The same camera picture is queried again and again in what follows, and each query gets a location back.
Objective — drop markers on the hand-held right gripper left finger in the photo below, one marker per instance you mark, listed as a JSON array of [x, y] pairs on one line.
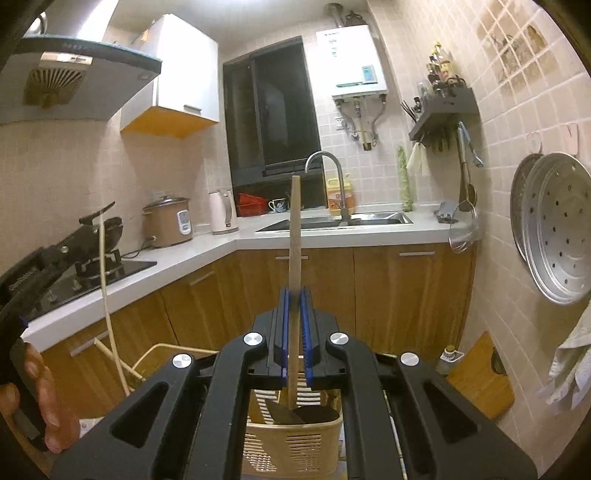
[[286, 323]]

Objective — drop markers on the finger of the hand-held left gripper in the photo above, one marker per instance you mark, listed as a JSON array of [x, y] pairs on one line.
[[69, 244]]

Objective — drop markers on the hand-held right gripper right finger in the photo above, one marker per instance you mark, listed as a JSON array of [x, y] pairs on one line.
[[306, 332]]

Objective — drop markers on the beige plastic utensil basket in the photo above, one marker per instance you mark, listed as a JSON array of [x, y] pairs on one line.
[[295, 450]]

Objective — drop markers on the hanging kitchen utensils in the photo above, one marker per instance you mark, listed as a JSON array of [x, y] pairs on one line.
[[466, 175]]

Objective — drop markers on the person's left hand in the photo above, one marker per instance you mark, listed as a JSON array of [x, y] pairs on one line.
[[51, 406]]

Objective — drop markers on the black wok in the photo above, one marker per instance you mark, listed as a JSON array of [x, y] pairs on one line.
[[111, 228]]

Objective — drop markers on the black gas stove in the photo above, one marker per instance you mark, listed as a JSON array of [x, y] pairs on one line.
[[124, 270]]

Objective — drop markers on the beige rice cooker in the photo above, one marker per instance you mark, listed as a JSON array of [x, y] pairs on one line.
[[166, 224]]

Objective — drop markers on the wooden base cabinets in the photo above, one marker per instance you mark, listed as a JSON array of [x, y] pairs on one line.
[[406, 295]]

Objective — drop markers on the white kitchen countertop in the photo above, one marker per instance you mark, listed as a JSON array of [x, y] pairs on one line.
[[207, 249]]

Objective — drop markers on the white patterned cup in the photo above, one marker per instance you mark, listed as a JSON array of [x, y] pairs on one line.
[[277, 205]]

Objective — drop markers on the red basin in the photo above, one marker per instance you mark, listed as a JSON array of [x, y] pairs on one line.
[[251, 205]]

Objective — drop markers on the white electric kettle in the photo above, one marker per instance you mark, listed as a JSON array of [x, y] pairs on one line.
[[221, 212]]

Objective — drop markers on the steel sink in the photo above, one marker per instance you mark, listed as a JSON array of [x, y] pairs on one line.
[[374, 218]]

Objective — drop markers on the yellow dish soap bottle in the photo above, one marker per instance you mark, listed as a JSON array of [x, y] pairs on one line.
[[337, 196]]

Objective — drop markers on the metal faucet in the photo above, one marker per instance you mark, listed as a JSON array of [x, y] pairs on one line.
[[344, 198]]

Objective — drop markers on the grey range hood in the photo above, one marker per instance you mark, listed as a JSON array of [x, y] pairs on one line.
[[92, 78]]

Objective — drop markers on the wooden cutting board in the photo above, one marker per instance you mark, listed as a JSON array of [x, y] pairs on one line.
[[480, 378]]

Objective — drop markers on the green loofah scrubber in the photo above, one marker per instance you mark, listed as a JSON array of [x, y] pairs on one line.
[[405, 180]]

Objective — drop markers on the grey knife sharpener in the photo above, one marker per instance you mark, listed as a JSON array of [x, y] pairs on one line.
[[445, 211]]

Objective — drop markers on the glass pot lid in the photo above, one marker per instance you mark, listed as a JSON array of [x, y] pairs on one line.
[[464, 228]]

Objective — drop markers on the water heater pipes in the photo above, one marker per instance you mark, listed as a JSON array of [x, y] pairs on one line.
[[367, 134]]

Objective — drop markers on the pale hanging cloth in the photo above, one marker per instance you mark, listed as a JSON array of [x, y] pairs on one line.
[[419, 159]]

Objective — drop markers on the dark window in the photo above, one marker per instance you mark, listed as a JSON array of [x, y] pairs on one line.
[[272, 106]]

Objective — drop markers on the light grey towel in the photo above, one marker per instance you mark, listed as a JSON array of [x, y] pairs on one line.
[[572, 364]]

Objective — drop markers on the metal steamer tray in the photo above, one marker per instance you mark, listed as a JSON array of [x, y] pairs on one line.
[[558, 230]]

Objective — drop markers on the white water heater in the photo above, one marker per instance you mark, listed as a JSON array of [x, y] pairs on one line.
[[351, 55]]

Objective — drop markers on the row of seasoning bottles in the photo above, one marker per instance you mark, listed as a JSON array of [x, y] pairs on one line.
[[443, 69]]

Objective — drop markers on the metal exhaust pipe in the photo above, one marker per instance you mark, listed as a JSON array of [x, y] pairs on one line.
[[334, 16]]

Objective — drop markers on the wall outlet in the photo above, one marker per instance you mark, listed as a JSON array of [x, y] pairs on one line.
[[340, 123]]

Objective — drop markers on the white wall cabinet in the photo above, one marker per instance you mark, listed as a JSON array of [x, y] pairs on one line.
[[184, 69]]

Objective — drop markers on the dark wall rack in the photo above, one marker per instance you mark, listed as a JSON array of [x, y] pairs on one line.
[[448, 110]]

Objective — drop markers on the white wall hook pad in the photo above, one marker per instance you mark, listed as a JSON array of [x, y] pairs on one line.
[[534, 141]]

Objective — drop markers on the pink wall hook pad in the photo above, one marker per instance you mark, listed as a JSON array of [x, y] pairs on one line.
[[572, 138]]

